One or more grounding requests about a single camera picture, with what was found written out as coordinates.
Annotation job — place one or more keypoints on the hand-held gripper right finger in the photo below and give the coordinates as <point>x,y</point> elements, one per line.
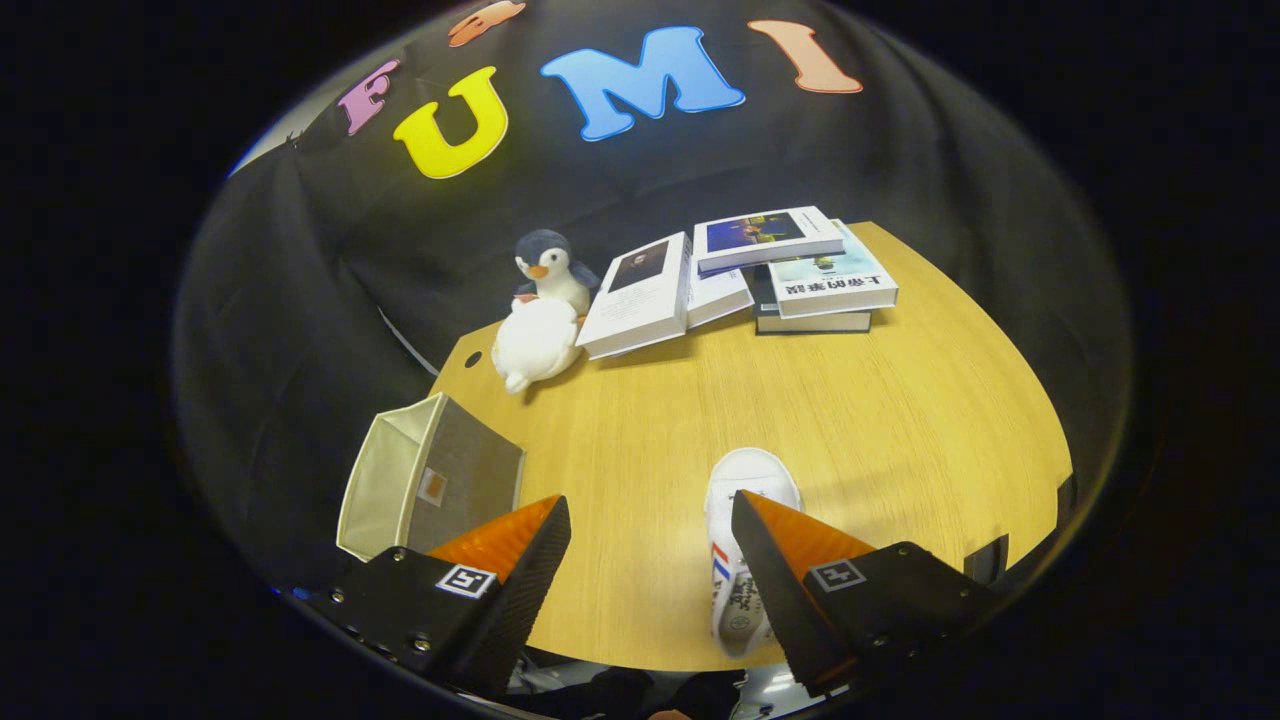
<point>780,590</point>

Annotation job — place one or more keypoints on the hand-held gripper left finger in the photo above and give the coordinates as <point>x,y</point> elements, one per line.
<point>525,590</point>

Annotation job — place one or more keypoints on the white striped canvas shoe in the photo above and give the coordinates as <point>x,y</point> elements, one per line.
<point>745,480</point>

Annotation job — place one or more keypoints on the grey fabric storage box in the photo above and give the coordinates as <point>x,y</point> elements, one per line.
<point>460,470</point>

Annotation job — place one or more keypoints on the white round plush toy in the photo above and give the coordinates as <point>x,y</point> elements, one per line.
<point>535,345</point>

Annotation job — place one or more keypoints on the dark grey book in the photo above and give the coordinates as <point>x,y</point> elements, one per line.
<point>815,323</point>

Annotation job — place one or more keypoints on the plain white book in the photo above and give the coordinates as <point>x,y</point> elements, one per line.
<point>718,298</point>

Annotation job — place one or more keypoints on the book with pale teal cover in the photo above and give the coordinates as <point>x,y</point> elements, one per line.
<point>835,285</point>

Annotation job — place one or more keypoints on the white book with portrait cover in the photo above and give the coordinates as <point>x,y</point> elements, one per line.
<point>640,300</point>

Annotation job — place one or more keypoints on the grey white penguin plush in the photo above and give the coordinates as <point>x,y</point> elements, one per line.
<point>550,270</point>

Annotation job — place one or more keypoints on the book with blue cover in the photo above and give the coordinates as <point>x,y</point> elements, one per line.
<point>765,235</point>

